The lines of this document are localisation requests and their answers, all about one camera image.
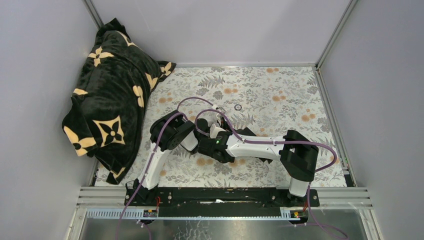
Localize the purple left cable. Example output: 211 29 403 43
118 96 233 240

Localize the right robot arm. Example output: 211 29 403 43
198 130 319 206

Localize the black paper box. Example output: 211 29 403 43
198 125 274 164

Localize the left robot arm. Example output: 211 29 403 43
135 110 224 206

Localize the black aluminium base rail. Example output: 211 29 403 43
77 187 373 222

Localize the black floral blanket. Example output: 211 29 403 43
61 18 176 185

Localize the floral tablecloth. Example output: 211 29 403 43
94 65 348 189

